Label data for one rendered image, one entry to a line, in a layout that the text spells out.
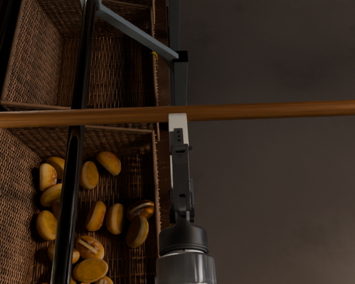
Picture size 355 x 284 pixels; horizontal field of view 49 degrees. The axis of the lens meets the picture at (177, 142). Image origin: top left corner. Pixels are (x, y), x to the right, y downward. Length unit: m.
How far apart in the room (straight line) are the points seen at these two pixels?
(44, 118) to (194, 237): 0.35
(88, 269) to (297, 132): 1.43
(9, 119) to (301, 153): 1.66
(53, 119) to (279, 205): 1.44
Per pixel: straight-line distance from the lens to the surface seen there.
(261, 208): 1.97
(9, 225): 1.24
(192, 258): 0.57
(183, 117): 0.64
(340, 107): 0.79
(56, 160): 1.35
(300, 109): 0.76
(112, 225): 1.23
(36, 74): 1.51
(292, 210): 2.00
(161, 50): 1.13
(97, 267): 1.20
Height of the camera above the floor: 1.79
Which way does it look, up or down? 58 degrees down
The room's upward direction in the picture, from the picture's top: straight up
